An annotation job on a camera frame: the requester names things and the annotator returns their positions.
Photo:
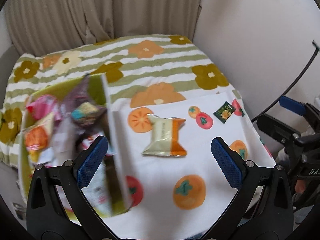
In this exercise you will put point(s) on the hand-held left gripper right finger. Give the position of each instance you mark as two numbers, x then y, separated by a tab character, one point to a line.
226	165

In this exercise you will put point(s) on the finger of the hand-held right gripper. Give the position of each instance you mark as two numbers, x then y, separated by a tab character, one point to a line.
291	105
275	127

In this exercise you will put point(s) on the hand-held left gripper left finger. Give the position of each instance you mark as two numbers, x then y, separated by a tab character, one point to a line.
92	163

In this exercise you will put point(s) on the green cardboard box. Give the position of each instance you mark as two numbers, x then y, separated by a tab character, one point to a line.
113	155

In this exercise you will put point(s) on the white snack packet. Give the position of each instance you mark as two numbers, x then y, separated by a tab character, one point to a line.
98	192

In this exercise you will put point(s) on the dark brown snack packet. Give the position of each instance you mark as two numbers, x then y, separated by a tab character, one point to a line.
86	112

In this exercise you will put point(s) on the small dark green snack packet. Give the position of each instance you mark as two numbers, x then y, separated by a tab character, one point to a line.
225	112

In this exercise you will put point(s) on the cream and orange snack packet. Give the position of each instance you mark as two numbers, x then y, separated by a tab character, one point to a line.
162	135

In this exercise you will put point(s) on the pink snack packet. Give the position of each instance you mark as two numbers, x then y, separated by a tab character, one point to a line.
42	105

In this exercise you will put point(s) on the person's right hand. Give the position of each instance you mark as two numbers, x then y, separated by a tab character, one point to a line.
300	185

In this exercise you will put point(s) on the white fruit-print cloth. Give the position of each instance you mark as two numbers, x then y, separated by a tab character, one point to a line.
160	177

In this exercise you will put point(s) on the floral striped blanket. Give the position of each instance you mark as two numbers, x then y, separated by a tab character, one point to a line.
155	62

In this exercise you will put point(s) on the grey padded headboard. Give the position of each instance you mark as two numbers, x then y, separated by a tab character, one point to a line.
6	57

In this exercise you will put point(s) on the beige curtain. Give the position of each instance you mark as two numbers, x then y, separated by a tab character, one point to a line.
62	12

